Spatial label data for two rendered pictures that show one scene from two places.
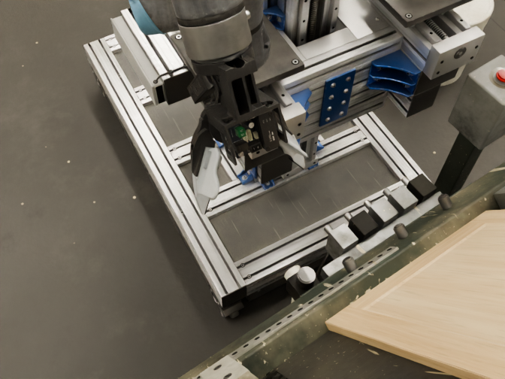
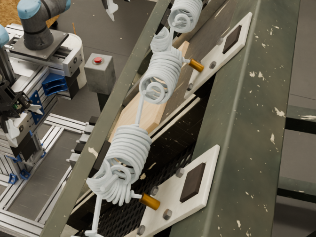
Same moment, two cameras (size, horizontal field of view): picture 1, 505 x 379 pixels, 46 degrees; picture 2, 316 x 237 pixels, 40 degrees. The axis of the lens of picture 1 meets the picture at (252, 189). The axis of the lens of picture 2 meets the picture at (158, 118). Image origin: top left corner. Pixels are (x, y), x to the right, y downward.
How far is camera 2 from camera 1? 0.80 m
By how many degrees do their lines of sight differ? 24
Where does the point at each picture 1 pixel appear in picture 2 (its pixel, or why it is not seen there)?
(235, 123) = (12, 103)
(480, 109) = (97, 77)
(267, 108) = (19, 94)
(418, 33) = (53, 61)
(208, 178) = (12, 130)
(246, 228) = (30, 202)
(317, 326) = (86, 187)
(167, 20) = not seen: outside the picture
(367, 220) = (82, 146)
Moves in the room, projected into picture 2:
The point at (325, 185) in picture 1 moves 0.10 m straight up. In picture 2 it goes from (56, 159) to (52, 149)
